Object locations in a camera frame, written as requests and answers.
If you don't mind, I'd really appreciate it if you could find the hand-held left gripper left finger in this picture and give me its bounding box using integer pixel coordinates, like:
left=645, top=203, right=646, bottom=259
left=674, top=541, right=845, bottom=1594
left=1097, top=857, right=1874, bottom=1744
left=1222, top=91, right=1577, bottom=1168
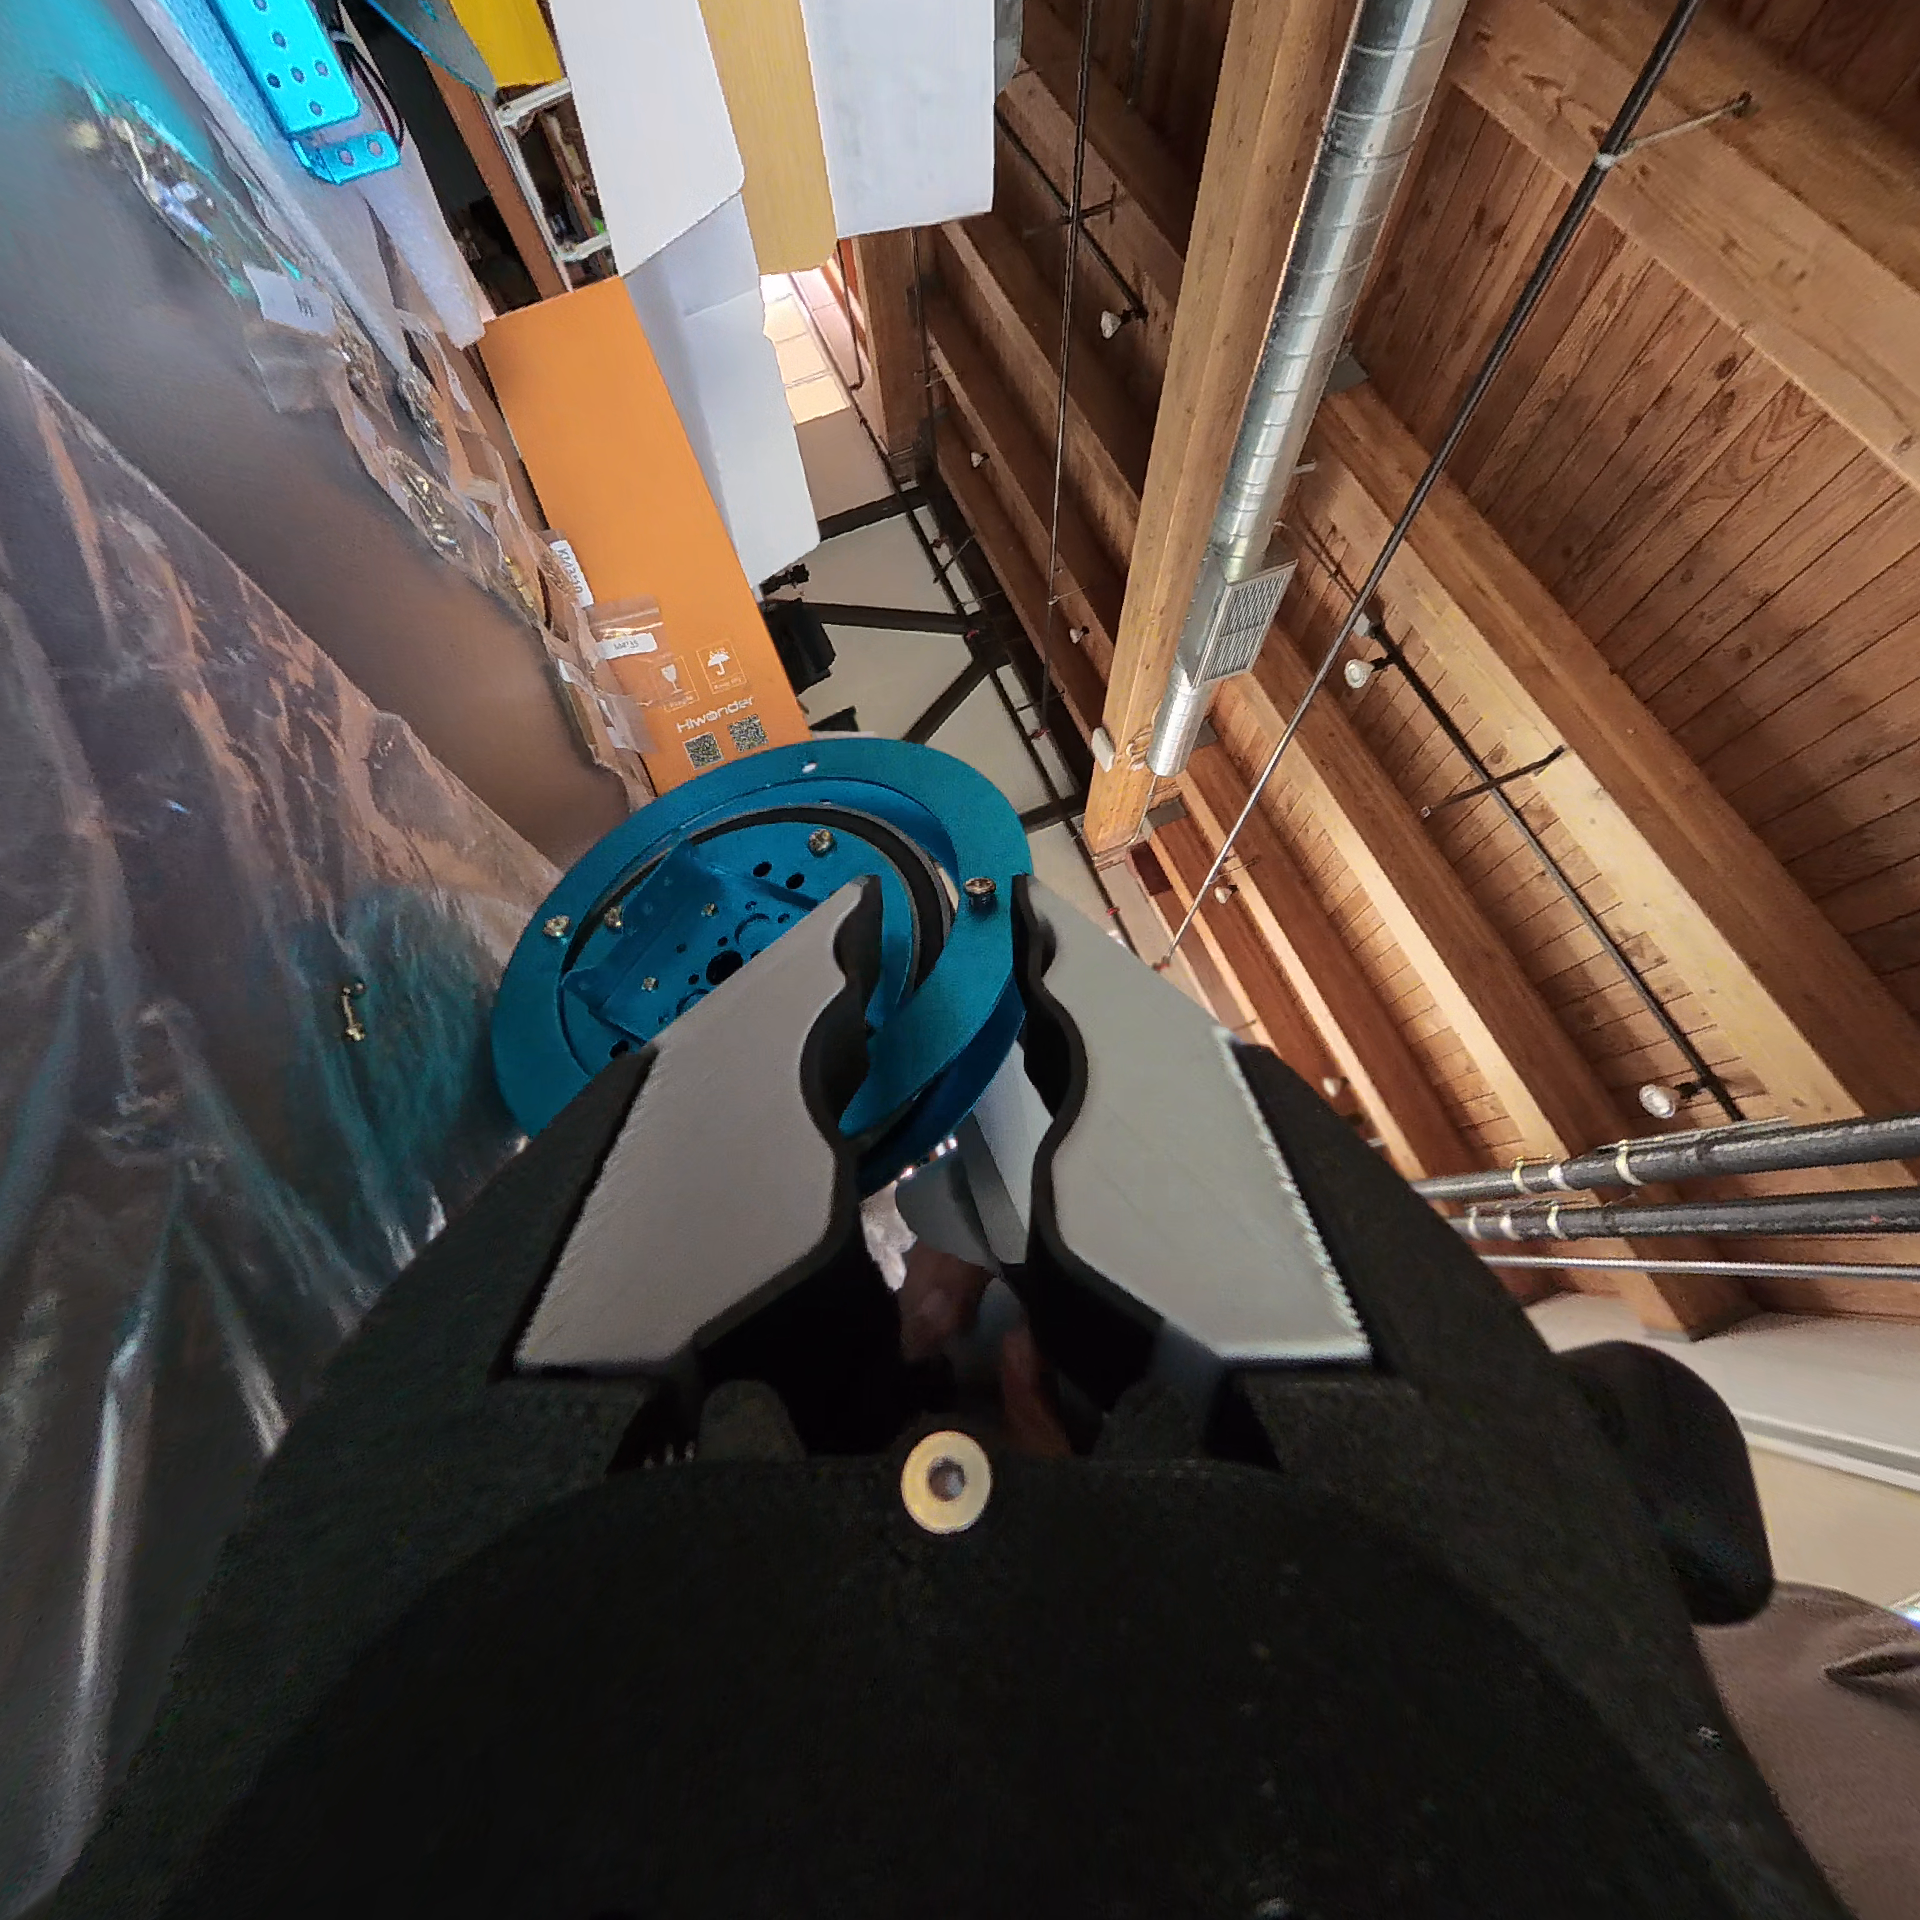
left=512, top=877, right=886, bottom=1377

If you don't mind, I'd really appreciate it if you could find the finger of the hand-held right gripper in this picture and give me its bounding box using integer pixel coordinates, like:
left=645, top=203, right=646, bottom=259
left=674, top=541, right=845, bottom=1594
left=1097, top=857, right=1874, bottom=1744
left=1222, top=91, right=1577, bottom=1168
left=901, top=1036, right=1039, bottom=1277

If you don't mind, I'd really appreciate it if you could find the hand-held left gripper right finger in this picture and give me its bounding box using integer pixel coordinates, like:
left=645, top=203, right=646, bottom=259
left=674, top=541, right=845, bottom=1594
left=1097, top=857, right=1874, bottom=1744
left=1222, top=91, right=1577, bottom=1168
left=1015, top=874, right=1374, bottom=1371

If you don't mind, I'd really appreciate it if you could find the blue disc bearing assembly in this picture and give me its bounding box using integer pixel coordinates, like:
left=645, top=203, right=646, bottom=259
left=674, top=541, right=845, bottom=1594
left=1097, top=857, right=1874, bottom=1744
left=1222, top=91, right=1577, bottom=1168
left=491, top=736, right=1032, bottom=1203

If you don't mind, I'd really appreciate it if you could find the person's right forearm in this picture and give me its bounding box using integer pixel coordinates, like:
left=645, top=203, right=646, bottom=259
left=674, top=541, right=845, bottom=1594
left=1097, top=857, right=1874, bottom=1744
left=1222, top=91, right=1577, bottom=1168
left=1695, top=1582, right=1920, bottom=1920

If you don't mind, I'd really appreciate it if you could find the person's right hand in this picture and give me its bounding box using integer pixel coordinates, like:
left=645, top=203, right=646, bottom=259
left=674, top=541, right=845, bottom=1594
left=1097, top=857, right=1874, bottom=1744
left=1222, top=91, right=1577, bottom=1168
left=896, top=1242, right=1079, bottom=1460

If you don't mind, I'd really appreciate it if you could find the black metal pole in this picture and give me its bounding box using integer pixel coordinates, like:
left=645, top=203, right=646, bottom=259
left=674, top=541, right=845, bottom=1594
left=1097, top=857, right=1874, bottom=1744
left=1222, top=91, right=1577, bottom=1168
left=1410, top=1114, right=1920, bottom=1203
left=1447, top=1189, right=1920, bottom=1244

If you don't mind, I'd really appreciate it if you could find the clear plastic bag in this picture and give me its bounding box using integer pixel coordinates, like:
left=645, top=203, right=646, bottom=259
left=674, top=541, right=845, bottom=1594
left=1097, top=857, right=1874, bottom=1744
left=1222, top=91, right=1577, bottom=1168
left=0, top=330, right=568, bottom=1907

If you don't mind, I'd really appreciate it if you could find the orange cardboard box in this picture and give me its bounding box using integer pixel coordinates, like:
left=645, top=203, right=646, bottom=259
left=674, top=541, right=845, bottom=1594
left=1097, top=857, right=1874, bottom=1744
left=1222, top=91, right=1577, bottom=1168
left=478, top=0, right=1002, bottom=797

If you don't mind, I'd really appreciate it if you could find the pile of small screw bags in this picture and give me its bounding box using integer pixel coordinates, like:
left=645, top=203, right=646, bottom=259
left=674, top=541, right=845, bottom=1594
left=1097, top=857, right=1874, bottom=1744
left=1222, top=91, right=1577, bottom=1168
left=59, top=89, right=665, bottom=781

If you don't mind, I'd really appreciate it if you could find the white foam board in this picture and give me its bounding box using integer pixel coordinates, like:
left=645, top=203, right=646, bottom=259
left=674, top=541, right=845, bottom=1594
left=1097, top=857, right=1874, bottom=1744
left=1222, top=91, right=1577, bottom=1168
left=135, top=0, right=491, bottom=350

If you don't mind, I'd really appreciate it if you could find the yellow sign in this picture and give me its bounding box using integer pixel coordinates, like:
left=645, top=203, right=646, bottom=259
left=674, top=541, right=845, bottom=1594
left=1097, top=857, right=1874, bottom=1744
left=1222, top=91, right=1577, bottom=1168
left=449, top=0, right=566, bottom=89

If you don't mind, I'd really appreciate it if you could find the silver ventilation duct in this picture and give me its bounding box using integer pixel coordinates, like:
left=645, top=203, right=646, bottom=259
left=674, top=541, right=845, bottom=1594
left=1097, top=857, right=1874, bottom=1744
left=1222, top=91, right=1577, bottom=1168
left=1147, top=0, right=1473, bottom=778

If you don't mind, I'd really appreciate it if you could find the blue metal bracket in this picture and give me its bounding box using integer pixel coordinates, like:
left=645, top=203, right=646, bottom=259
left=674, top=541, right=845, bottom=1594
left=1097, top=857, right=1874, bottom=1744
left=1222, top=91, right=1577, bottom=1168
left=209, top=0, right=401, bottom=186

